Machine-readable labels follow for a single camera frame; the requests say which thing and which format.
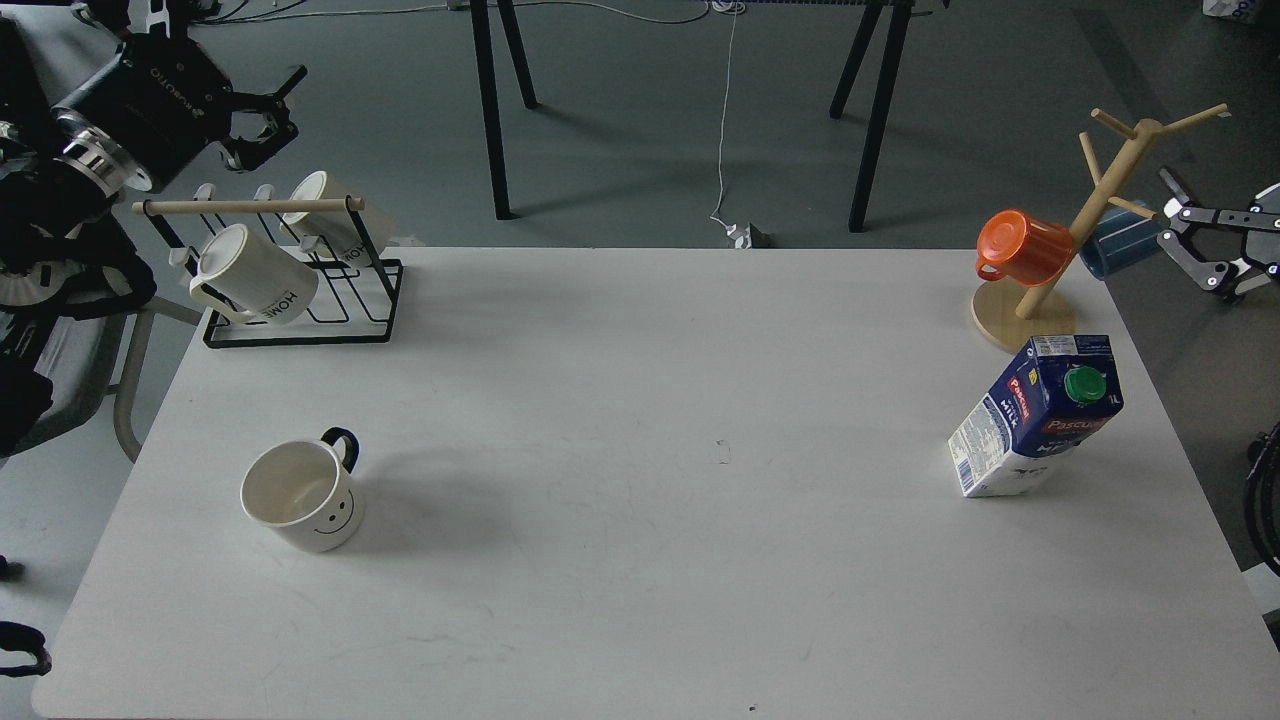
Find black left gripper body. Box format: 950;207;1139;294
52;38;232;191

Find black table legs left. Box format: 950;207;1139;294
466;1;540;222

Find white smiley face mug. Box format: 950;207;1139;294
239;427;367;553

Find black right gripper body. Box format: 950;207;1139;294
1240;183;1279;291

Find grey office chair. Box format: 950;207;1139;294
15;296;202;462

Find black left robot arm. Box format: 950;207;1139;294
1;1;306;456

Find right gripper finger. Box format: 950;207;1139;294
1158;167;1263;232
1157;229;1263;304

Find wooden mug tree stand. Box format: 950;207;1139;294
970;102;1230;354

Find orange plastic cup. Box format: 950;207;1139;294
975;209;1075;287

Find white power cable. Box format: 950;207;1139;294
561;0;749;233

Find white power plug adapter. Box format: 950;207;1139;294
724;223;774;249

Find blue plastic cup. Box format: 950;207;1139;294
1076;202;1165;281

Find black wire mug rack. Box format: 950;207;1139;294
132;186;404;348

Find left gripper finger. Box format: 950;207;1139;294
221;105;300;173
232;65;308;111

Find blue white milk carton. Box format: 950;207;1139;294
948;334;1124;498

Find white home mug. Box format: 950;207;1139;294
189;224;317;324
280;170;397;268

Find white HOME mug front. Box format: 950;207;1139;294
189;224;317;324

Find black table legs right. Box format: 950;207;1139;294
828;1;916;233

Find white HOME mug rear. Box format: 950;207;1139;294
280;170;397;268

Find black table legs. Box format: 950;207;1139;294
828;1;916;233
466;1;540;222

